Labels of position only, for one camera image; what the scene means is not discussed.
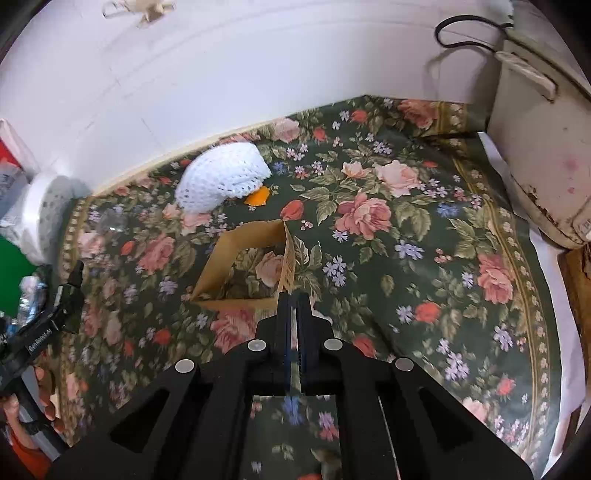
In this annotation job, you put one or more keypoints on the green box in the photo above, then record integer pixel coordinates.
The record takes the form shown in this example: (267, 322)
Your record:
(14, 274)

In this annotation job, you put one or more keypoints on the person's left hand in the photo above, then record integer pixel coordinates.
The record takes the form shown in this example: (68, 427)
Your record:
(46, 387)

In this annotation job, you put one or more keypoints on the floral tablecloth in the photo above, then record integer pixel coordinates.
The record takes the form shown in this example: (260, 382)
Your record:
(392, 258)

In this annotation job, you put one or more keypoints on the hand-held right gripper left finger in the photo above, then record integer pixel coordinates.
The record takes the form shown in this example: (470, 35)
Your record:
(277, 334)

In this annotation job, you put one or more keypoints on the orange sleeved left forearm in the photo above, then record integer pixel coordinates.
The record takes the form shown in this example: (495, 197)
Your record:
(27, 454)

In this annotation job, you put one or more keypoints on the white foam fruit net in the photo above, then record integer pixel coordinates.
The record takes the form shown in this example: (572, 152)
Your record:
(221, 177)

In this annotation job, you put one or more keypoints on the white round container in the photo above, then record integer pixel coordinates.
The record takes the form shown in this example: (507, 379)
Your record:
(46, 207)

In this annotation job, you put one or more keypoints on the brown cardboard sleeve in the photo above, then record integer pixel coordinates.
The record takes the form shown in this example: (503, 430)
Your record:
(217, 267)

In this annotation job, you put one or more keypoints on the white rice cooker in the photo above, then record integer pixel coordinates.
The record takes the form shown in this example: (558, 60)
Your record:
(540, 147)

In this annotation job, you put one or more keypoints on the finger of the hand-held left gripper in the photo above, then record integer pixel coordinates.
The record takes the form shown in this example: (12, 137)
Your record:
(69, 295)

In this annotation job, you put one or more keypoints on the blue labelled plastic bottle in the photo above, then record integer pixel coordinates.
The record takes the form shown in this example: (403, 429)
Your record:
(33, 293)

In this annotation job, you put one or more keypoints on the red box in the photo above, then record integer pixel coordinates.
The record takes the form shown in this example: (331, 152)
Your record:
(7, 145)

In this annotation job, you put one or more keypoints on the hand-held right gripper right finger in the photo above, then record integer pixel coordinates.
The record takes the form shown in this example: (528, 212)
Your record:
(308, 334)

